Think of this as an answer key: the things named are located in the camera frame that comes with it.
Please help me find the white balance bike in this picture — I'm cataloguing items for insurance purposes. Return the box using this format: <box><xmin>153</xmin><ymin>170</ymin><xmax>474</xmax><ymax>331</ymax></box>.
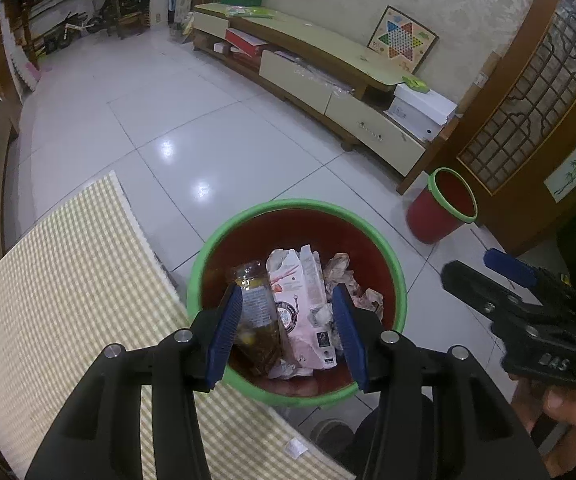
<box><xmin>43</xmin><ymin>12</ymin><xmax>106</xmax><ymax>53</ymax></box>

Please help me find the pink snack pouch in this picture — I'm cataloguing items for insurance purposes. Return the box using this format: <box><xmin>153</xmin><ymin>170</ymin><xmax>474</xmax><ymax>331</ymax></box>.
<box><xmin>266</xmin><ymin>245</ymin><xmax>339</xmax><ymax>371</ymax></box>

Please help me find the red flat box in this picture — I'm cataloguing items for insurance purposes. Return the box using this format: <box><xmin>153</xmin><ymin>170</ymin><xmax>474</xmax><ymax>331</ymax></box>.
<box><xmin>225</xmin><ymin>27</ymin><xmax>269</xmax><ymax>58</ymax></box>

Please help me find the person's shoe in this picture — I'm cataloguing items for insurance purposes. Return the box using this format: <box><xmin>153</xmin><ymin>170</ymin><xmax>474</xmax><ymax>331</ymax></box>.
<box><xmin>310</xmin><ymin>420</ymin><xmax>353</xmax><ymax>458</ymax></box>

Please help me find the long cream television cabinet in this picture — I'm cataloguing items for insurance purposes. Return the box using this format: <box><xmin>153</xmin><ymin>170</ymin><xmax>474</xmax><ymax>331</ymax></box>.
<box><xmin>190</xmin><ymin>2</ymin><xmax>429</xmax><ymax>196</ymax></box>

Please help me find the clear jar with yellow contents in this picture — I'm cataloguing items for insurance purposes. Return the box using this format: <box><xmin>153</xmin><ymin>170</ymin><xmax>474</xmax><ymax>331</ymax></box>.
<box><xmin>230</xmin><ymin>260</ymin><xmax>289</xmax><ymax>376</ymax></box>

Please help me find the green plastic packet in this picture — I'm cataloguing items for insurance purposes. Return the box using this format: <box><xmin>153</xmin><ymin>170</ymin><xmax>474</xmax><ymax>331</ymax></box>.
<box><xmin>225</xmin><ymin>5</ymin><xmax>273</xmax><ymax>20</ymax></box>

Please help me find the wooden stool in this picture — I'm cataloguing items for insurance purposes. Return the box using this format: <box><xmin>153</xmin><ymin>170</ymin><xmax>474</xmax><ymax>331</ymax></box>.
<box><xmin>117</xmin><ymin>12</ymin><xmax>147</xmax><ymax>40</ymax></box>

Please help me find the large red bin green rim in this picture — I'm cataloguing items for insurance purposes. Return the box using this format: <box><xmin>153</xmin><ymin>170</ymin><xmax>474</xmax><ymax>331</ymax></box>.
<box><xmin>186</xmin><ymin>200</ymin><xmax>409</xmax><ymax>407</ymax></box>

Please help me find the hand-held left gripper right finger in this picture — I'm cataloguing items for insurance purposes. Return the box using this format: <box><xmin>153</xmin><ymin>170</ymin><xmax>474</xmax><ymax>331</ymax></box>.
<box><xmin>331</xmin><ymin>282</ymin><xmax>551</xmax><ymax>480</ymax></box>

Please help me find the star checkers board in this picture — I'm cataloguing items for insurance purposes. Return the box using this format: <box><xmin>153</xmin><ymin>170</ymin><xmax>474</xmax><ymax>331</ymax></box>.
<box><xmin>367</xmin><ymin>5</ymin><xmax>439</xmax><ymax>73</ymax></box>

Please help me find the checkered yellow tablecloth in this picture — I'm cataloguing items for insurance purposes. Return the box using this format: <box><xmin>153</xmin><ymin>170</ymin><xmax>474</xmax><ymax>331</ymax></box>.
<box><xmin>0</xmin><ymin>170</ymin><xmax>356</xmax><ymax>480</ymax></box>

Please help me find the small red bin green rim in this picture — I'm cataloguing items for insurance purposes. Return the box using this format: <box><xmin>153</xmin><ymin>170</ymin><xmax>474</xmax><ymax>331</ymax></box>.
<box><xmin>407</xmin><ymin>167</ymin><xmax>478</xmax><ymax>245</ymax></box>

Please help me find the crumpled wrappers pile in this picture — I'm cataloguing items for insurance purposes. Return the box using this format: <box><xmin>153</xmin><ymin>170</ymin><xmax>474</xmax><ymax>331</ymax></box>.
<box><xmin>323</xmin><ymin>252</ymin><xmax>385</xmax><ymax>321</ymax></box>

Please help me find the person's right hand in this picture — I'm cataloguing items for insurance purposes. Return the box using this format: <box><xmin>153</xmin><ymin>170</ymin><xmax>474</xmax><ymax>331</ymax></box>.
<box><xmin>510</xmin><ymin>375</ymin><xmax>576</xmax><ymax>448</ymax></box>

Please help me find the wooden lattice door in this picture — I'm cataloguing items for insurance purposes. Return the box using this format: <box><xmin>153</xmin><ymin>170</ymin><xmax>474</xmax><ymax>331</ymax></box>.
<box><xmin>398</xmin><ymin>0</ymin><xmax>576</xmax><ymax>256</ymax></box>

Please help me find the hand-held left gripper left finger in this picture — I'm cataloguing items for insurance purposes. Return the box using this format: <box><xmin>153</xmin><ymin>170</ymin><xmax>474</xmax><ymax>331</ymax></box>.
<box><xmin>25</xmin><ymin>282</ymin><xmax>245</xmax><ymax>480</ymax></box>

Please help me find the white cardboard box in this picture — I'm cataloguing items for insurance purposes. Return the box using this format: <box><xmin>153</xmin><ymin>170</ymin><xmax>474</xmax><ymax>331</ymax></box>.
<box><xmin>385</xmin><ymin>82</ymin><xmax>458</xmax><ymax>141</ymax></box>

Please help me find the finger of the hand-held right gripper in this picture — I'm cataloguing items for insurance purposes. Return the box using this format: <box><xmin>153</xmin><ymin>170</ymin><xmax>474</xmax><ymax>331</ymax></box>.
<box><xmin>440</xmin><ymin>260</ymin><xmax>543</xmax><ymax>328</ymax></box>
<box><xmin>484</xmin><ymin>248</ymin><xmax>576</xmax><ymax>306</ymax></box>

